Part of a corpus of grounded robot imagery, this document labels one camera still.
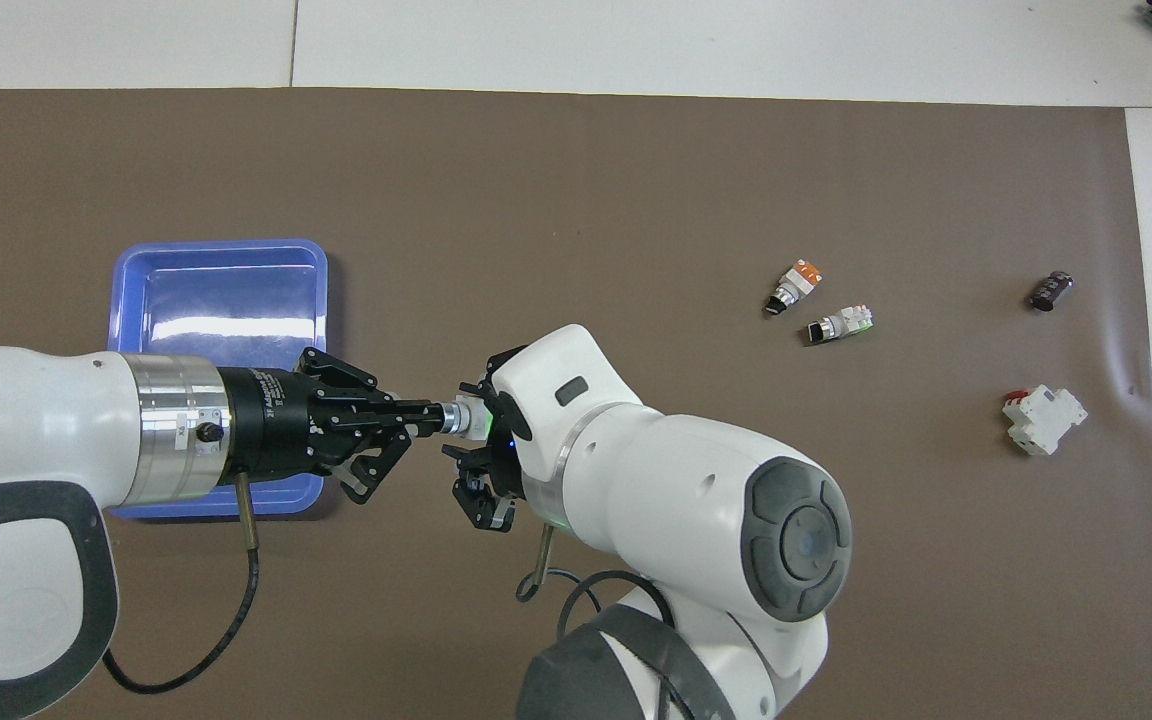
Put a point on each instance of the blue plastic tray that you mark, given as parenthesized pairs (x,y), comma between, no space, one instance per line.
(236,290)

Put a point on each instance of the selector switch with orange block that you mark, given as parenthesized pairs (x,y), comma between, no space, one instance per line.
(798,284)

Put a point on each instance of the brown table mat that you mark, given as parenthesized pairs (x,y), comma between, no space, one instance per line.
(576,200)

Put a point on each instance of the dark cylindrical capacitor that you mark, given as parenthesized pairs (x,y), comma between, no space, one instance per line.
(1052,290)

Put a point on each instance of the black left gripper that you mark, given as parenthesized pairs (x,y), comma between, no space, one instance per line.
(271,420)

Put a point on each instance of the white circuit breaker with red lever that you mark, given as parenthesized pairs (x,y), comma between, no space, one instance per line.
(1041,420)

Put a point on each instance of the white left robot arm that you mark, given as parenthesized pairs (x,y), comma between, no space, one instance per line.
(26,430)

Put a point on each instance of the selector switch with bright green block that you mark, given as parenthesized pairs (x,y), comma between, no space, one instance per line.
(471,418)

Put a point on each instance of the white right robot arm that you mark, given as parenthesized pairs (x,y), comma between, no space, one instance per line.
(686,480)

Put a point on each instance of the selector switch with pale green block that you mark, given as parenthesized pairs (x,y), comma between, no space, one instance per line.
(841,324)

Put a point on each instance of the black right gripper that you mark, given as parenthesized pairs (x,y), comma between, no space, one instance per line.
(508,435)

